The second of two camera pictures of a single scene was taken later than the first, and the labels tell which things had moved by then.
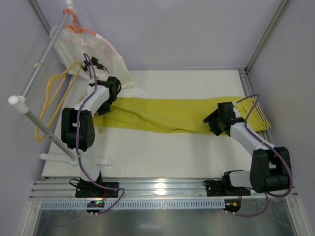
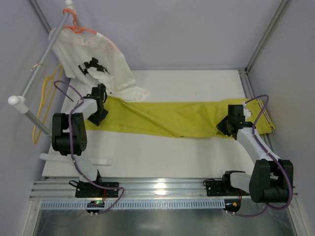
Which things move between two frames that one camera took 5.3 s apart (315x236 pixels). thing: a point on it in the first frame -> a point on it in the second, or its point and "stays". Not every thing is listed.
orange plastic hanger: [76, 28] stays
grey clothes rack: [20, 104] stays
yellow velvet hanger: [37, 139] -> [35, 141]
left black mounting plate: [91, 190] stays
